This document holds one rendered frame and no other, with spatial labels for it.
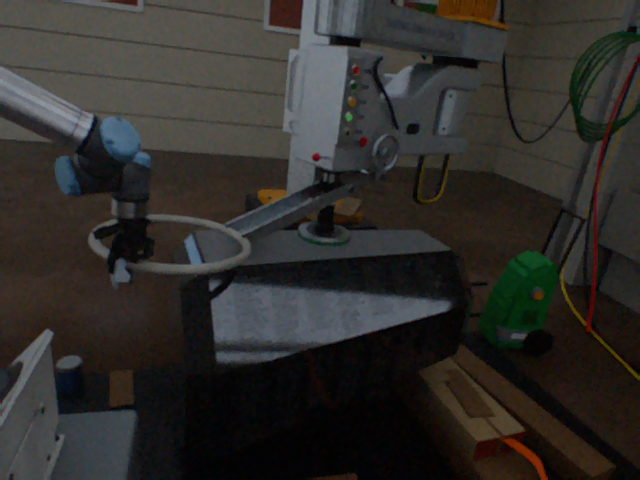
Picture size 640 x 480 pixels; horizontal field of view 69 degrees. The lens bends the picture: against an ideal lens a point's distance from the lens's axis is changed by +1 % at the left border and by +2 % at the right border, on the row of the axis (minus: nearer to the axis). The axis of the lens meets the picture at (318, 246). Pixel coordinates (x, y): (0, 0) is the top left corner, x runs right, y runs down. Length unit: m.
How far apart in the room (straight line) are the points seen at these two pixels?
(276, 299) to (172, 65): 6.26
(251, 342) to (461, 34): 1.45
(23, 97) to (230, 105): 6.65
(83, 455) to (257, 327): 0.75
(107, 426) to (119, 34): 6.94
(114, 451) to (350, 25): 1.37
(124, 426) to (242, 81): 6.90
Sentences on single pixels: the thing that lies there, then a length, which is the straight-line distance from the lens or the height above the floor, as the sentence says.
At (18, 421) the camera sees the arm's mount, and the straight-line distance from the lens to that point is 0.76.
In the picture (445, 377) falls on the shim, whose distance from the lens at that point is 2.26.
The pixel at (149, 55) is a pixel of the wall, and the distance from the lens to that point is 7.60.
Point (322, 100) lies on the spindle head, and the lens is 1.72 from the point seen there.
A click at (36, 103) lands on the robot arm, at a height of 1.37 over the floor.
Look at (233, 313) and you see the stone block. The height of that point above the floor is 0.73.
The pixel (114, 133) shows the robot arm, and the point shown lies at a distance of 1.07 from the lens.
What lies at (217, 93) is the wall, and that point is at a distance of 7.60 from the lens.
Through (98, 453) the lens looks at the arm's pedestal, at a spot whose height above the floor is 0.85.
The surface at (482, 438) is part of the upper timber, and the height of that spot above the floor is 0.24.
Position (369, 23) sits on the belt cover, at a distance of 1.71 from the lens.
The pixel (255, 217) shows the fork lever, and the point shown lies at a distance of 1.73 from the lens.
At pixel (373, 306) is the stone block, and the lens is 1.71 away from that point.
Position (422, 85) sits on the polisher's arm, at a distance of 2.01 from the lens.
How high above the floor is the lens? 1.50
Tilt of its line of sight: 21 degrees down
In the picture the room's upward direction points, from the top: 7 degrees clockwise
